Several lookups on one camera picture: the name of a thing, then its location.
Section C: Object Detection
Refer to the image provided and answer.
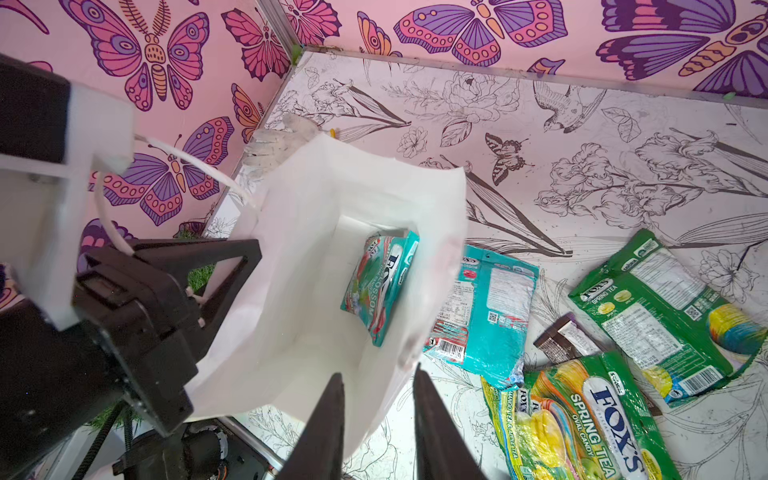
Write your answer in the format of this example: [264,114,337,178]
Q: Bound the white knitted glove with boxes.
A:
[241,113,323,182]

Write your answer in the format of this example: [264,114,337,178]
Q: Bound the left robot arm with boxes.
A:
[1,239,262,479]

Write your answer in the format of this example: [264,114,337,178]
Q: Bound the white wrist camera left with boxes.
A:
[1,56,135,330]

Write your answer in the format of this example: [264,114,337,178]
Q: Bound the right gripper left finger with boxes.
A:
[275,373,345,480]

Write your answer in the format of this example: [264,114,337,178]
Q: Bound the small brown snack pack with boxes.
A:
[533,312,602,364]

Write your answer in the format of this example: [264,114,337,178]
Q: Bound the green spring tea bag back-side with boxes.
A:
[569,229,767,406]

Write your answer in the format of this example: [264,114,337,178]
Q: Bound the yellow-green Fox's spring tea bag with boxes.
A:
[482,352,680,479]

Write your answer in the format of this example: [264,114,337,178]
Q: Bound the teal candy bag back-side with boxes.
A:
[423,245,539,391]

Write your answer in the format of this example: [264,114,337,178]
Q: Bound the white paper bag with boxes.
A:
[184,134,468,456]

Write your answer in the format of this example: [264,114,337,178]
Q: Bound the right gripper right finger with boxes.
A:
[413,367,486,479]

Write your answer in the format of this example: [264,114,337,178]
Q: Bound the teal Fox's candy bag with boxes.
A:
[340,229,420,347]

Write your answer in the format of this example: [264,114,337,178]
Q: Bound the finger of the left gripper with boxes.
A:
[134,239,262,354]

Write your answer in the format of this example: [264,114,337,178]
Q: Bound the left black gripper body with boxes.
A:
[73,247,210,436]

